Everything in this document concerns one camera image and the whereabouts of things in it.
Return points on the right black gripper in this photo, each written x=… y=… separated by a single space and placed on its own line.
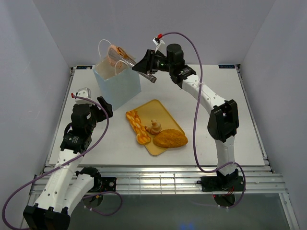
x=146 y=65

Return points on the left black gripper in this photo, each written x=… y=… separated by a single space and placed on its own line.
x=107 y=106

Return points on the pink sugared donut bread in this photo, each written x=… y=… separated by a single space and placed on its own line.
x=113 y=57

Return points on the metal food tongs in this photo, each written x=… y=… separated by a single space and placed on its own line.
x=125 y=59

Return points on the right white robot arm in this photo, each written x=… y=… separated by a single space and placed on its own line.
x=223 y=114

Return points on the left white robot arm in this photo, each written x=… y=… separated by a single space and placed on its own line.
x=67 y=186

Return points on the light blue paper bag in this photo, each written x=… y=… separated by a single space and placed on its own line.
x=116 y=88

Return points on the orange braided bread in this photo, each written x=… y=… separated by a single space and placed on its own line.
x=141 y=134

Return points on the small croissant bread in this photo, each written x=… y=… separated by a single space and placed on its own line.
x=155 y=128

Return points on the brown oval crusty bread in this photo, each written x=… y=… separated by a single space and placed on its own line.
x=170 y=138

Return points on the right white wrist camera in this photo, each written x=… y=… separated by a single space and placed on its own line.
x=160 y=44

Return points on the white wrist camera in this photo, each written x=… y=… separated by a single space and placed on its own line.
x=80 y=94
x=160 y=44

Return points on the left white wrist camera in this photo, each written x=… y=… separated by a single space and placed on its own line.
x=80 y=94

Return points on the aluminium table frame rail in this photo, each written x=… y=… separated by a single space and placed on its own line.
x=183 y=180

